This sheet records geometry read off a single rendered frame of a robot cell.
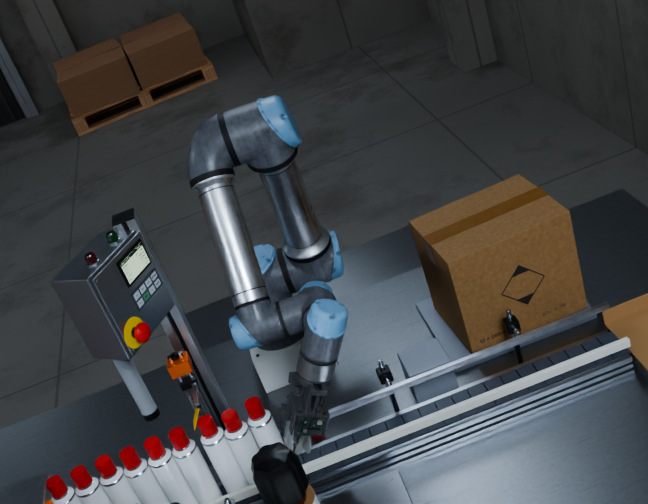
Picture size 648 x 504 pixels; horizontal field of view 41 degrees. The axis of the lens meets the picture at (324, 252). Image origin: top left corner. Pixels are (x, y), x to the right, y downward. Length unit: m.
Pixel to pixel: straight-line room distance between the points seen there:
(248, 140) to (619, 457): 0.96
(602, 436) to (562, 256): 0.43
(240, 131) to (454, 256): 0.54
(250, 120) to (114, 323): 0.49
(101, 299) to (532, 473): 0.89
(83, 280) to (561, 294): 1.08
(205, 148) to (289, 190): 0.22
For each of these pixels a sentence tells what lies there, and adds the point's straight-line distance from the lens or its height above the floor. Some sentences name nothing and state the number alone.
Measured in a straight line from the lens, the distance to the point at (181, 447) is 1.80.
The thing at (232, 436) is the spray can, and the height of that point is 1.04.
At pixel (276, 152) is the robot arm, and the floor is 1.46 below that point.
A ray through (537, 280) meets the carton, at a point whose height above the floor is 0.98.
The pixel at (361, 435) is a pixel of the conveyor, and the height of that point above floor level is 0.88.
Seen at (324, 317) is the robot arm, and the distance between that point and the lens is 1.63.
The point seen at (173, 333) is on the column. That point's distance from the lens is 1.81.
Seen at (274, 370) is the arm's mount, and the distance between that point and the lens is 2.17.
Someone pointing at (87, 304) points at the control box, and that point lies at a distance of 1.64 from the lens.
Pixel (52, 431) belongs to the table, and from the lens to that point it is 2.48.
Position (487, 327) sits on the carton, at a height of 0.92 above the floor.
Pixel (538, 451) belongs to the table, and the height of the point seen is 0.83.
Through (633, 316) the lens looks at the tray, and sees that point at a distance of 2.12.
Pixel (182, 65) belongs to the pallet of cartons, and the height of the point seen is 0.22.
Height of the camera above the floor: 2.14
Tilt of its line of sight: 29 degrees down
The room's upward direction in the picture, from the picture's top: 20 degrees counter-clockwise
